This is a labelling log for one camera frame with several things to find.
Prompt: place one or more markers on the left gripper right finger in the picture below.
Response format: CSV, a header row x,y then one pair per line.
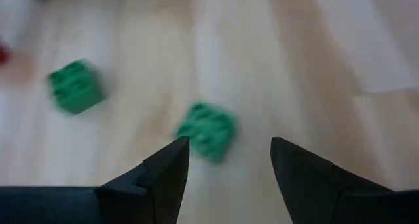
x,y
304,191

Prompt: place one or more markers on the red cylinder block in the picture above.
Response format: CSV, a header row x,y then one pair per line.
x,y
2,53

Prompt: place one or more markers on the square green brick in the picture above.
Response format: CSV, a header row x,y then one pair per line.
x,y
207,130
75,86

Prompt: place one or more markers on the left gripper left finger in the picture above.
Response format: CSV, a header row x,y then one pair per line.
x,y
157,191

